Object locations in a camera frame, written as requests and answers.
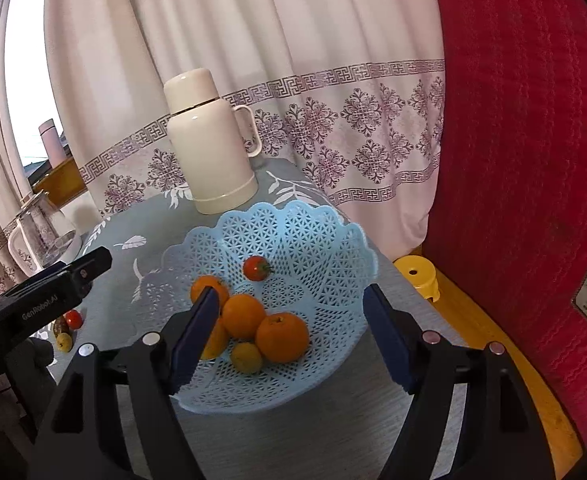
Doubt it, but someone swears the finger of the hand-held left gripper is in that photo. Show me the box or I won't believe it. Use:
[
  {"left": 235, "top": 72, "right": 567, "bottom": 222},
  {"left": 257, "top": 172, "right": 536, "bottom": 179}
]
[
  {"left": 4, "top": 246, "right": 113, "bottom": 306},
  {"left": 4, "top": 262, "right": 74, "bottom": 295}
]

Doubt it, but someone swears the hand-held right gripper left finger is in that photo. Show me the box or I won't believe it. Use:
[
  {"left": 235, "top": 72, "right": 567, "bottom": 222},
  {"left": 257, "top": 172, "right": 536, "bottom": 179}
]
[{"left": 26, "top": 285, "right": 222, "bottom": 480}]

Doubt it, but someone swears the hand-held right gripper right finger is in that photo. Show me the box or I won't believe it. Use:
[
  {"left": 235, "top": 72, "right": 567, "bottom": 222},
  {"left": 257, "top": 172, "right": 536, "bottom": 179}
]
[{"left": 362, "top": 283, "right": 557, "bottom": 480}]

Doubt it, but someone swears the orange tangerine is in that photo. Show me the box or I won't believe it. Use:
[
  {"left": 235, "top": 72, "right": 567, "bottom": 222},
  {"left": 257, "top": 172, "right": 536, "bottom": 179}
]
[
  {"left": 200, "top": 317, "right": 230, "bottom": 361},
  {"left": 190, "top": 275, "right": 230, "bottom": 311},
  {"left": 221, "top": 294, "right": 267, "bottom": 340}
]

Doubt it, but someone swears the large orange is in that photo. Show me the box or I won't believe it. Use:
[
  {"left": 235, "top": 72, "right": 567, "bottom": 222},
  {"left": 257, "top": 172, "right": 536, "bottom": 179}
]
[{"left": 255, "top": 312, "right": 309, "bottom": 364}]

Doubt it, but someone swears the light blue plastic basket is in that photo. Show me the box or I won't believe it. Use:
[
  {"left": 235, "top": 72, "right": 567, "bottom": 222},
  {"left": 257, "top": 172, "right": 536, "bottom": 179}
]
[{"left": 132, "top": 200, "right": 378, "bottom": 415}]

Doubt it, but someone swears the yellow plastic stool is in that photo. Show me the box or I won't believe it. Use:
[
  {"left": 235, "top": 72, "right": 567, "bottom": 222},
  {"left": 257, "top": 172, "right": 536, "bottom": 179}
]
[{"left": 392, "top": 255, "right": 441, "bottom": 303}]

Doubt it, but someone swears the wooden window sill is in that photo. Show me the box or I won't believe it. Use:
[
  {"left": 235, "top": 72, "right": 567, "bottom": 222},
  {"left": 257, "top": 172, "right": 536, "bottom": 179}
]
[{"left": 32, "top": 157, "right": 88, "bottom": 206}]

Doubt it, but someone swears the pink bottle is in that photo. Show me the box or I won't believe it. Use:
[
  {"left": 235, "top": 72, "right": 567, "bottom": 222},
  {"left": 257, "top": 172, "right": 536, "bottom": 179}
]
[{"left": 38, "top": 119, "right": 70, "bottom": 166}]

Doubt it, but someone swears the cream thermos jug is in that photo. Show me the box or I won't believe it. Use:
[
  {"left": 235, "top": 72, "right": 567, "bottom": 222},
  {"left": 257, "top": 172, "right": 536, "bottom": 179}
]
[{"left": 163, "top": 67, "right": 263, "bottom": 216}]

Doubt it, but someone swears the red quilted mattress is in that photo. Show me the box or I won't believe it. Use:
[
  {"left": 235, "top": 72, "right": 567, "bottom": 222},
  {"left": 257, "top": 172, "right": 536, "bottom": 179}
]
[{"left": 423, "top": 0, "right": 587, "bottom": 451}]

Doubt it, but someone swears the glass kettle with white handle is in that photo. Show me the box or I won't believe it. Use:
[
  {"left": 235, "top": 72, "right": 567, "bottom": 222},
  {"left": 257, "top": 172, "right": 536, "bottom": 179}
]
[{"left": 8, "top": 191, "right": 83, "bottom": 278}]

